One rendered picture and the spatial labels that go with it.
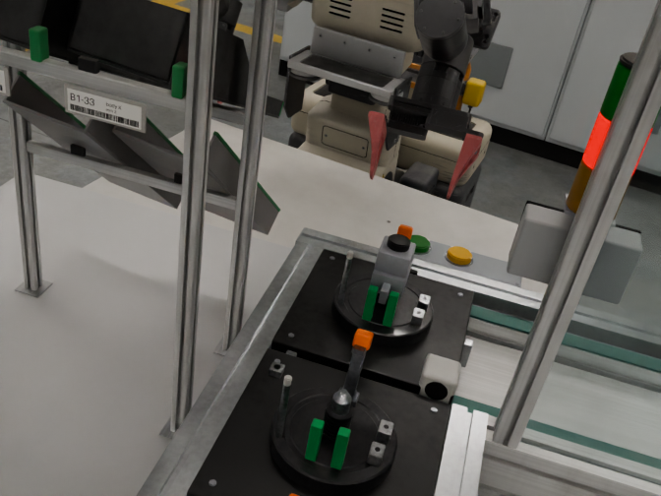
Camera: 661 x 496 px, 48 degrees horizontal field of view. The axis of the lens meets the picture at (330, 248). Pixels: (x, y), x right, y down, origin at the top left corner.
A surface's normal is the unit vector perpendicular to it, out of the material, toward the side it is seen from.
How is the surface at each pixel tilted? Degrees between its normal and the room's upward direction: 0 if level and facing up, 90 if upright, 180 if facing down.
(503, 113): 90
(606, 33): 90
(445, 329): 0
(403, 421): 0
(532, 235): 90
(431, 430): 0
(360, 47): 90
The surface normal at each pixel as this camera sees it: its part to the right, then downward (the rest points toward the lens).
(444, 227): 0.15, -0.83
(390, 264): -0.26, 0.49
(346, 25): -0.43, 0.56
